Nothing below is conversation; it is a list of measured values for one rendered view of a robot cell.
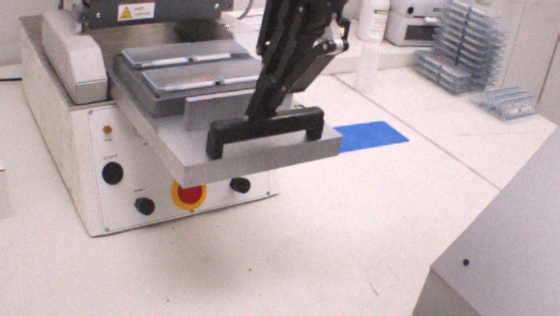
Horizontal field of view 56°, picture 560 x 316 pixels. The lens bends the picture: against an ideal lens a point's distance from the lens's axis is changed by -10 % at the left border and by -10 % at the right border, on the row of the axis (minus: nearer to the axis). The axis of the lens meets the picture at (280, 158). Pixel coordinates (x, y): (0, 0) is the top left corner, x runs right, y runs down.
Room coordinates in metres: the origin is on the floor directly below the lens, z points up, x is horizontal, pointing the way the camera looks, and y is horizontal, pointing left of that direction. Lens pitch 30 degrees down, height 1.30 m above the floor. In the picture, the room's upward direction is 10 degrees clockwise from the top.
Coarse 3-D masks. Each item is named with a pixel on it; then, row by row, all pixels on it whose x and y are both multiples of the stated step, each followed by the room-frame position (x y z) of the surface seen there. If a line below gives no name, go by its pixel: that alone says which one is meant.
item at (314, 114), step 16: (272, 112) 0.61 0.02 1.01; (288, 112) 0.62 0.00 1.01; (304, 112) 0.63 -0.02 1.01; (320, 112) 0.64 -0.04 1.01; (224, 128) 0.56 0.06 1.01; (240, 128) 0.57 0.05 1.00; (256, 128) 0.58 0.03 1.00; (272, 128) 0.60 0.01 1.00; (288, 128) 0.61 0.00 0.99; (304, 128) 0.62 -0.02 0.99; (320, 128) 0.64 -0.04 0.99; (208, 144) 0.56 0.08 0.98; (224, 144) 0.56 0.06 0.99
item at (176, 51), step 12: (144, 48) 0.77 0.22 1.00; (156, 48) 0.78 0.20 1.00; (168, 48) 0.78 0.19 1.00; (180, 48) 0.79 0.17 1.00; (192, 48) 0.80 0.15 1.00; (204, 48) 0.80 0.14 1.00; (216, 48) 0.81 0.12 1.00; (228, 48) 0.82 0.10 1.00; (240, 48) 0.83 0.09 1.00; (132, 60) 0.72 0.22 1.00; (144, 60) 0.72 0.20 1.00; (156, 60) 0.73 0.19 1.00
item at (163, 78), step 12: (252, 60) 0.78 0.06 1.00; (144, 72) 0.68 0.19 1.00; (156, 72) 0.69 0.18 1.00; (168, 72) 0.69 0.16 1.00; (180, 72) 0.70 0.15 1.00; (192, 72) 0.71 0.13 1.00; (204, 72) 0.71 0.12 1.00; (216, 72) 0.72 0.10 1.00; (228, 72) 0.72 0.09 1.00; (240, 72) 0.73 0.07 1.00; (252, 72) 0.74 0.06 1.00; (156, 84) 0.65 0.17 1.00; (168, 84) 0.66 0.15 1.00; (180, 84) 0.66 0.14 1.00
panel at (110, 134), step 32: (96, 128) 0.70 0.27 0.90; (128, 128) 0.73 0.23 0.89; (96, 160) 0.68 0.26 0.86; (128, 160) 0.71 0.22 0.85; (160, 160) 0.74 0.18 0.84; (96, 192) 0.66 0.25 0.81; (128, 192) 0.69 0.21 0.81; (160, 192) 0.72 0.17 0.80; (224, 192) 0.78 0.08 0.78; (256, 192) 0.81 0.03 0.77; (128, 224) 0.67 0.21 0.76
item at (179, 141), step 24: (120, 96) 0.69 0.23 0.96; (216, 96) 0.63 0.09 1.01; (240, 96) 0.65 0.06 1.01; (288, 96) 0.69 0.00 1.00; (144, 120) 0.62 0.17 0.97; (168, 120) 0.63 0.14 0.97; (192, 120) 0.61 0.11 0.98; (216, 120) 0.63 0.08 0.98; (168, 144) 0.57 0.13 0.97; (192, 144) 0.58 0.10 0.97; (240, 144) 0.60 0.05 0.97; (264, 144) 0.61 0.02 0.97; (288, 144) 0.62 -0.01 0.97; (312, 144) 0.63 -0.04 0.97; (336, 144) 0.66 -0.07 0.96; (168, 168) 0.56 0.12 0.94; (192, 168) 0.54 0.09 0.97; (216, 168) 0.55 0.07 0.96; (240, 168) 0.57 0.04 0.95; (264, 168) 0.59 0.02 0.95
